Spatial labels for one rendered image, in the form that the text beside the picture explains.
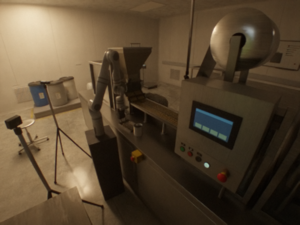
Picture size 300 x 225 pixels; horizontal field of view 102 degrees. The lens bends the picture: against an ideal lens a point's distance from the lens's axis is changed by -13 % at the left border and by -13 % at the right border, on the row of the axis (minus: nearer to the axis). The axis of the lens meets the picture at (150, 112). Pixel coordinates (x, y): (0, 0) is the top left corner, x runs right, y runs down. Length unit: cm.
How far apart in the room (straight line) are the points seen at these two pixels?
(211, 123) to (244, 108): 13
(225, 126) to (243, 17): 49
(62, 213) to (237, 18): 134
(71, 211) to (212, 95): 95
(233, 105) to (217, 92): 7
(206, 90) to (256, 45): 33
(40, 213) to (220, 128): 105
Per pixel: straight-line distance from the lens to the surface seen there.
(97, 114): 123
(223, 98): 54
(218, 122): 56
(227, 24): 83
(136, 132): 122
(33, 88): 440
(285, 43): 455
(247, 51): 78
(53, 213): 106
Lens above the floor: 152
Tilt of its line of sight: 26 degrees down
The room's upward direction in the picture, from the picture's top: straight up
